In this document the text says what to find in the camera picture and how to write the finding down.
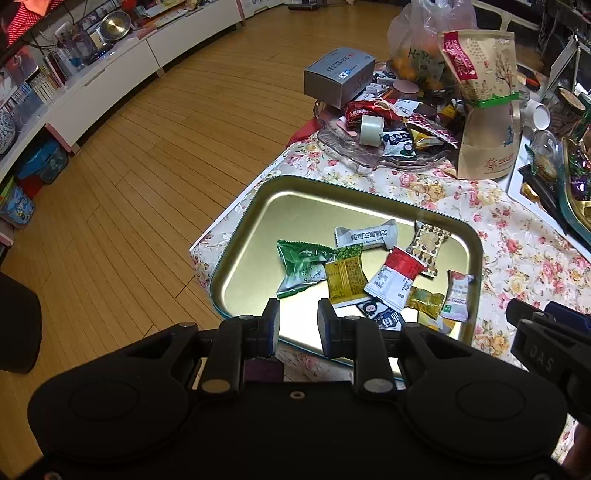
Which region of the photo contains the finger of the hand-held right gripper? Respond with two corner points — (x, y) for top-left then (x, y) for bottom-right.
(505, 298), (546, 329)
(544, 301), (591, 331)

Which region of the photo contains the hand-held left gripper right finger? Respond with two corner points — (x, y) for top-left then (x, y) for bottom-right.
(317, 298), (467, 400)

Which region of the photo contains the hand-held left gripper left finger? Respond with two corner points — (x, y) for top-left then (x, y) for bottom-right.
(122, 298), (281, 401)

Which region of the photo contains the yellow green snack packet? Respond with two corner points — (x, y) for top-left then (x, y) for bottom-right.
(324, 256), (370, 309)

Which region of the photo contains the dark blue white snack packet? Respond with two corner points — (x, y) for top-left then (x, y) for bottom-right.
(355, 298), (404, 332)

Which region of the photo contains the green white snack packet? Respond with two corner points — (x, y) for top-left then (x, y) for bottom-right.
(276, 239), (338, 298)

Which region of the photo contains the white orange snack packet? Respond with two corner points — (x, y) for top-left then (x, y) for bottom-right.
(438, 270), (476, 321)

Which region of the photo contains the yellow white snack packet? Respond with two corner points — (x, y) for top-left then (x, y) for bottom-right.
(427, 318), (459, 336)

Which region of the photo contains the red white snack packet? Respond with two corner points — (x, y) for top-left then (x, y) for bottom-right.
(364, 247), (428, 311)

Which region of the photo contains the grey snack packet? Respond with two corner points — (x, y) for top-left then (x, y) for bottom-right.
(335, 219), (399, 252)

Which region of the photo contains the brown gold patterned candy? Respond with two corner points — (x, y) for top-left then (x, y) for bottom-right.
(405, 220), (452, 278)

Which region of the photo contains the blue rimmed tin tray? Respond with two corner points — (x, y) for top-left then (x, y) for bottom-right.
(208, 174), (484, 367)

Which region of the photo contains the floral tablecloth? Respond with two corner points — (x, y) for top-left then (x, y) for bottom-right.
(189, 117), (591, 467)

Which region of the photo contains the white flat board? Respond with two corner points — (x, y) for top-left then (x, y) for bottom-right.
(506, 134), (591, 261)

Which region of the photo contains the teal tin with gold insert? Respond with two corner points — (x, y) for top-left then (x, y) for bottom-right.
(556, 136), (591, 252)

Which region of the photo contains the small glass jar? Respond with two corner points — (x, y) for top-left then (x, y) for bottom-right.
(527, 130), (563, 182)

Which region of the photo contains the clear glass plate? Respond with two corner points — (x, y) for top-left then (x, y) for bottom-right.
(314, 99), (460, 174)

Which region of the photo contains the white tape roll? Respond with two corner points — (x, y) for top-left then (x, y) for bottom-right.
(359, 114), (384, 147)

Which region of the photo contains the brown paper snack bag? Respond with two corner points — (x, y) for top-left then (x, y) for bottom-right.
(436, 30), (525, 181)

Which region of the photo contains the pile of small snack packets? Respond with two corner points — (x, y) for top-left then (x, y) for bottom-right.
(342, 71), (467, 158)

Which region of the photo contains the black chair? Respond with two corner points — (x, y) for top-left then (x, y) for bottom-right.
(0, 271), (44, 376)

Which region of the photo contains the grey cardboard box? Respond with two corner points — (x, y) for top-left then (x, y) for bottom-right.
(303, 46), (377, 109)

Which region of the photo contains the blue storage bin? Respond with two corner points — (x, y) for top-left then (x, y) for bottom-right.
(17, 140), (71, 186)

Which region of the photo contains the patterned storage bin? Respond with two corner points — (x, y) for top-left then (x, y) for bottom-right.
(0, 184), (36, 228)

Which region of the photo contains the clear plastic bag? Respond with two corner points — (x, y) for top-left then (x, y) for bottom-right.
(387, 0), (478, 90)

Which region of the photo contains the white low cabinet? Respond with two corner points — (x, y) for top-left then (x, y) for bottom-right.
(0, 0), (245, 245)

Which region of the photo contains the blue white vase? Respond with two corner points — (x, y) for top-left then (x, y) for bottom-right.
(0, 112), (18, 155)

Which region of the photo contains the row of books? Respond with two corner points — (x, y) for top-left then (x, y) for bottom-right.
(0, 58), (68, 121)

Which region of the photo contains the metal bowl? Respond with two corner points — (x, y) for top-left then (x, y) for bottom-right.
(98, 11), (131, 43)

